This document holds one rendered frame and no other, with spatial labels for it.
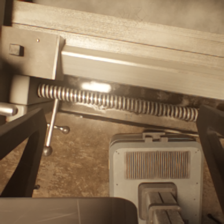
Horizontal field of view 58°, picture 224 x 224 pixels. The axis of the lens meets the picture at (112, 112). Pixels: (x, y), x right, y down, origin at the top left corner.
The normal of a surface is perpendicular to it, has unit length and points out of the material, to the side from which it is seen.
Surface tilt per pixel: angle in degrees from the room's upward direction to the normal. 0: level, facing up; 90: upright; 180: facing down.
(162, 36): 0
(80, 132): 0
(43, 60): 0
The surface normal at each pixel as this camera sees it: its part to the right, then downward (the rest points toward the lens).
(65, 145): -0.01, 0.11
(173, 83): -0.10, 0.67
